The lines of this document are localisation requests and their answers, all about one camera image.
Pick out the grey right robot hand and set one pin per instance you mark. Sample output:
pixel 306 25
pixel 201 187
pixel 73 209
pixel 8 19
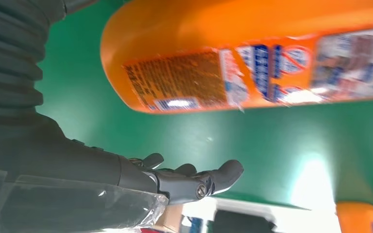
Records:
pixel 61 167

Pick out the brown cardboard box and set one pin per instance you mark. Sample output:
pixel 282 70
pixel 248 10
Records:
pixel 172 218

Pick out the black zip carry case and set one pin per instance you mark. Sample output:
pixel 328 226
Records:
pixel 241 223

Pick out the white desk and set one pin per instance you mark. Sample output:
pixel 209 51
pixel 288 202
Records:
pixel 296 222

